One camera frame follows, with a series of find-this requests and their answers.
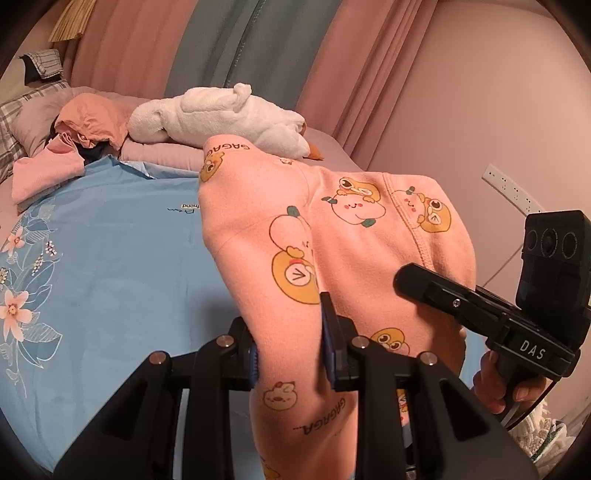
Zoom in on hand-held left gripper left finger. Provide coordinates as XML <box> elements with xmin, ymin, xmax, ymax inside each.
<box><xmin>53</xmin><ymin>316</ymin><xmax>259</xmax><ymax>480</ymax></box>

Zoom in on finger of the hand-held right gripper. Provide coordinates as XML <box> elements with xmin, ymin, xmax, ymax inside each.
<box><xmin>394</xmin><ymin>263</ymin><xmax>506</xmax><ymax>340</ymax></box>

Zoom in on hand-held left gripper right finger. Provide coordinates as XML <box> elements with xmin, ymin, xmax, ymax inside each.
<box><xmin>320</xmin><ymin>292</ymin><xmax>546</xmax><ymax>480</ymax></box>

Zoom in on pink cartoon print shirt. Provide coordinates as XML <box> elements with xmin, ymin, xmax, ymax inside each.
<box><xmin>198</xmin><ymin>134</ymin><xmax>477</xmax><ymax>480</ymax></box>

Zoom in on person's right hand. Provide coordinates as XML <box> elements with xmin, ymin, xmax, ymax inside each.
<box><xmin>472</xmin><ymin>352</ymin><xmax>551</xmax><ymax>417</ymax></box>

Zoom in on white knitted cloth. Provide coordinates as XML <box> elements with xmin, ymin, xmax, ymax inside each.
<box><xmin>503</xmin><ymin>401</ymin><xmax>583</xmax><ymax>467</ymax></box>

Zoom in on blue floral blanket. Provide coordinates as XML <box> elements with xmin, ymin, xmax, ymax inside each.
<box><xmin>0</xmin><ymin>154</ymin><xmax>416</xmax><ymax>472</ymax></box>

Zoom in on pink curtain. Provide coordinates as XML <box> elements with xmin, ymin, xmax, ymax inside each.
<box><xmin>69</xmin><ymin>0</ymin><xmax>204</xmax><ymax>100</ymax></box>
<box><xmin>295</xmin><ymin>0</ymin><xmax>451</xmax><ymax>171</ymax></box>

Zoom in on lilac pillow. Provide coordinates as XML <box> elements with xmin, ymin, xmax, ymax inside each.
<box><xmin>119</xmin><ymin>138</ymin><xmax>206</xmax><ymax>174</ymax></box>

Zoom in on white plush goose toy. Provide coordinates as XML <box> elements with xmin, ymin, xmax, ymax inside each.
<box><xmin>127</xmin><ymin>82</ymin><xmax>324</xmax><ymax>161</ymax></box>

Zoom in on dark cloth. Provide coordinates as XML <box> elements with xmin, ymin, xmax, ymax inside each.
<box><xmin>53</xmin><ymin>117</ymin><xmax>121</xmax><ymax>160</ymax></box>

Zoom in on light pink folded cloth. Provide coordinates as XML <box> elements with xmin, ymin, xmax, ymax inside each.
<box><xmin>11</xmin><ymin>134</ymin><xmax>88</xmax><ymax>206</ymax></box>

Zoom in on salmon crumpled cloth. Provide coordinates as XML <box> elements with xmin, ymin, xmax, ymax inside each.
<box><xmin>54</xmin><ymin>92</ymin><xmax>127</xmax><ymax>148</ymax></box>

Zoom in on grey-blue curtain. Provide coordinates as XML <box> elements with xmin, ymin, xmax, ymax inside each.
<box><xmin>166</xmin><ymin>0</ymin><xmax>342</xmax><ymax>114</ymax></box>

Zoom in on grey pillow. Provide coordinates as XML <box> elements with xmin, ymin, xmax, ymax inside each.
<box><xmin>9</xmin><ymin>85</ymin><xmax>93</xmax><ymax>160</ymax></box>

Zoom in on dark plaid pillow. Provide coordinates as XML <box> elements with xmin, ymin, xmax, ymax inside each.
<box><xmin>21</xmin><ymin>48</ymin><xmax>63</xmax><ymax>84</ymax></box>

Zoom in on yellow striped hanging cloth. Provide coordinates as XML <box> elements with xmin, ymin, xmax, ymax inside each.
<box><xmin>48</xmin><ymin>0</ymin><xmax>93</xmax><ymax>43</ymax></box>

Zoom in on white cable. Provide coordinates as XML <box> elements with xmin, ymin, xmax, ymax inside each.
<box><xmin>478</xmin><ymin>215</ymin><xmax>532</xmax><ymax>288</ymax></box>

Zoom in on white wall socket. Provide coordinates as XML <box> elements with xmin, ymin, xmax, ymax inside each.
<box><xmin>481</xmin><ymin>163</ymin><xmax>548</xmax><ymax>215</ymax></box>

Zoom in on black cable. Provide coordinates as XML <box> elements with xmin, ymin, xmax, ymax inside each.
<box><xmin>501</xmin><ymin>376</ymin><xmax>557</xmax><ymax>428</ymax></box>

